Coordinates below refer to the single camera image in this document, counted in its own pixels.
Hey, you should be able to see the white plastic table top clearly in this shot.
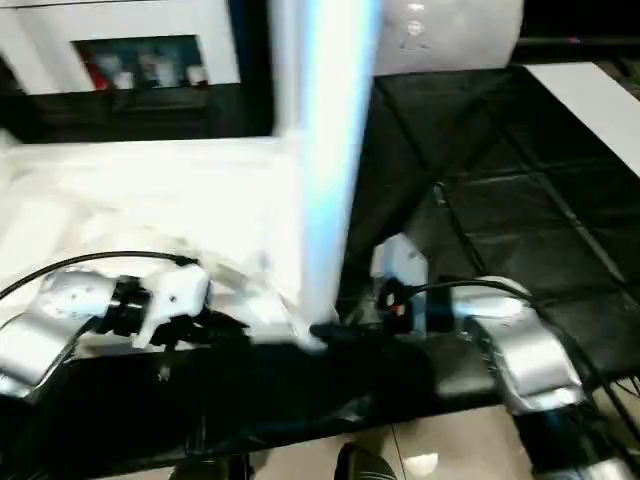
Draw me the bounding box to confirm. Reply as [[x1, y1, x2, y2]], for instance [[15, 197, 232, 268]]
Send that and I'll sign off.
[[0, 136, 347, 360]]

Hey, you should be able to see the black right robot foot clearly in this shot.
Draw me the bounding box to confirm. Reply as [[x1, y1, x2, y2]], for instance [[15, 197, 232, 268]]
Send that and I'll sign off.
[[336, 441, 397, 480]]

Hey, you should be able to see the black robot foot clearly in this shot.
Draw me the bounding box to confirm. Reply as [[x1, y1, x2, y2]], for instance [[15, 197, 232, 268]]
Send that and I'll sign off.
[[336, 441, 397, 480], [168, 449, 252, 480]]

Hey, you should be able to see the black left robot foot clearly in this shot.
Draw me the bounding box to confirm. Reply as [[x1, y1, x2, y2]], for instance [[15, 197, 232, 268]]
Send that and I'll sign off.
[[168, 449, 252, 480]]

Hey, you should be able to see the black work mat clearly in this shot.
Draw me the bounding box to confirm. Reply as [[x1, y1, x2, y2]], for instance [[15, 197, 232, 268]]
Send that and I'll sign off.
[[0, 64, 640, 476]]

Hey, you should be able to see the red box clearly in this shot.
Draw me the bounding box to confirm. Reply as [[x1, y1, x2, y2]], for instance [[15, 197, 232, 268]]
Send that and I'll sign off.
[[86, 61, 110, 92]]

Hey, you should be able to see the white flat board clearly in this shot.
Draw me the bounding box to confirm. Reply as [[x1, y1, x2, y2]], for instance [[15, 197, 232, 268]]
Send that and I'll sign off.
[[523, 61, 640, 180]]

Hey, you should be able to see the black device with red light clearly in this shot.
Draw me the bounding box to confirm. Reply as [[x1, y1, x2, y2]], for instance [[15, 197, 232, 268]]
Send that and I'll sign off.
[[516, 33, 640, 50]]

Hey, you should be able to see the white cabinet with glass doors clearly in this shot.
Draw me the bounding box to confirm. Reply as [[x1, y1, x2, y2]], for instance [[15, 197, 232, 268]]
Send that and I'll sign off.
[[0, 0, 242, 97]]

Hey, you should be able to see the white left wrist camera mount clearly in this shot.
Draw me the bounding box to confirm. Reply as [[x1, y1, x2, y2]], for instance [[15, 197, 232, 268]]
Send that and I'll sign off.
[[132, 266, 212, 350]]

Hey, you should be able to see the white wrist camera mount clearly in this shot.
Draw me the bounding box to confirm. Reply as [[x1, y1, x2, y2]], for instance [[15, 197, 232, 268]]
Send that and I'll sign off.
[[371, 232, 430, 337], [132, 266, 212, 350]]

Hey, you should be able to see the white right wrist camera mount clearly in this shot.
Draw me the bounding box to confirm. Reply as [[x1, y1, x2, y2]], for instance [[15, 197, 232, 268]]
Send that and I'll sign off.
[[371, 232, 430, 337]]

